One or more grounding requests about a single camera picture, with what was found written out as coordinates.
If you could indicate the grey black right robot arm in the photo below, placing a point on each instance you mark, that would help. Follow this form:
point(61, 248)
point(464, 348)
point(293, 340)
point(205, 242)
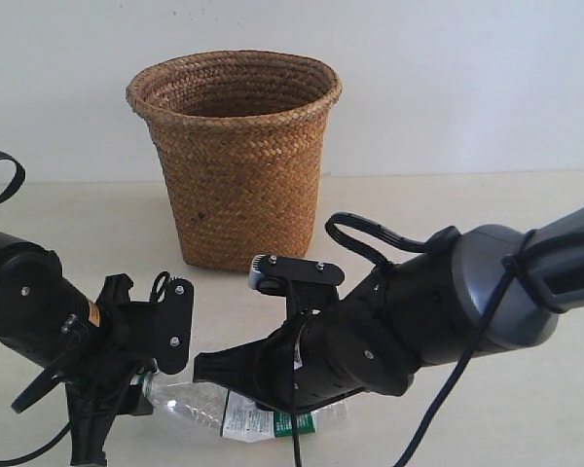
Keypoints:
point(453, 297)

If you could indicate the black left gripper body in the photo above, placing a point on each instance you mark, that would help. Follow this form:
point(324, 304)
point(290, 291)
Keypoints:
point(104, 347)

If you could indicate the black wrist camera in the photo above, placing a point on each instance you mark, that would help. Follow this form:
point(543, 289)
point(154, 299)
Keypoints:
point(173, 300)
point(304, 284)

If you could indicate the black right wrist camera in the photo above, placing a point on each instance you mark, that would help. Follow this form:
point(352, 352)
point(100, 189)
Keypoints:
point(304, 284)

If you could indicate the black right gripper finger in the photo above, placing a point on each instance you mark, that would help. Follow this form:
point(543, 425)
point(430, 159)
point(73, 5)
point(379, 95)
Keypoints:
point(251, 365)
point(301, 399)

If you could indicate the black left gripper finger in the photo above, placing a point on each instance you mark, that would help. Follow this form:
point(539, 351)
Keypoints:
point(90, 419)
point(114, 291)

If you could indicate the clear plastic water bottle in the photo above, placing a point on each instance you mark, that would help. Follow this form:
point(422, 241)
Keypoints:
point(217, 411)

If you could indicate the brown woven basket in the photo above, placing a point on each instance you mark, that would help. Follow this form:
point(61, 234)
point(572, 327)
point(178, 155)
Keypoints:
point(239, 135)

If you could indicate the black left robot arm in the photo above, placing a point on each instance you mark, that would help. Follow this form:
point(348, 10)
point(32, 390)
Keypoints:
point(31, 286)

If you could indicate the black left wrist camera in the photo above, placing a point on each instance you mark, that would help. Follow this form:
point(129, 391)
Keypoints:
point(173, 300)

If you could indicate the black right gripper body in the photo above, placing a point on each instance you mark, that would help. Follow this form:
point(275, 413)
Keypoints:
point(324, 354)

